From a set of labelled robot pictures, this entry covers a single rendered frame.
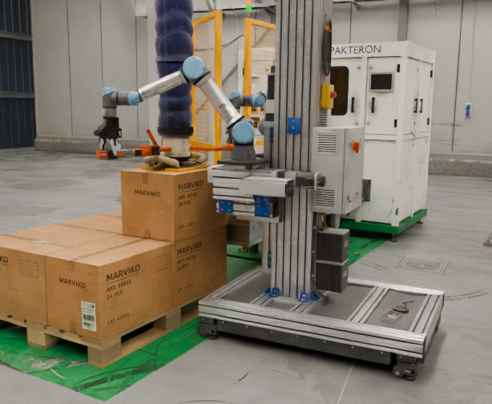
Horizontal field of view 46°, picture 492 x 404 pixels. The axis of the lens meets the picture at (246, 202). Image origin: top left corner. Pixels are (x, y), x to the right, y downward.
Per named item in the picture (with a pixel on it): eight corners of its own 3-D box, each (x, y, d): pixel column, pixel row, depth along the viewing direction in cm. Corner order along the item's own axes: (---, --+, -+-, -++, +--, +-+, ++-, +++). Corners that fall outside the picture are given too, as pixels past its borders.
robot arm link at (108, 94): (115, 87, 302) (99, 86, 302) (116, 108, 304) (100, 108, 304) (118, 87, 310) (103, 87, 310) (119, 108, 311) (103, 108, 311)
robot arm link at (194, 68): (258, 133, 316) (197, 53, 309) (259, 135, 302) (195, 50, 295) (241, 147, 318) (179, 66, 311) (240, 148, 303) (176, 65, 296)
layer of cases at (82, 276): (118, 260, 444) (116, 210, 437) (227, 281, 394) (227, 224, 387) (-22, 305, 342) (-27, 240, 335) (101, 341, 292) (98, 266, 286)
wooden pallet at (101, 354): (118, 278, 446) (118, 260, 444) (227, 301, 397) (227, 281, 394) (-21, 329, 344) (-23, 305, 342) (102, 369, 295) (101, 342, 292)
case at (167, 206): (179, 218, 407) (179, 162, 401) (227, 224, 388) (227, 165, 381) (122, 234, 356) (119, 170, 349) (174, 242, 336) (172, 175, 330)
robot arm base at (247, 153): (260, 159, 328) (260, 142, 327) (249, 161, 315) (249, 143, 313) (237, 158, 335) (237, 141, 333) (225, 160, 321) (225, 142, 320)
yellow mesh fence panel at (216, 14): (186, 241, 571) (185, 22, 536) (195, 240, 574) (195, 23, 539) (214, 264, 491) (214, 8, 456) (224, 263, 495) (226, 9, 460)
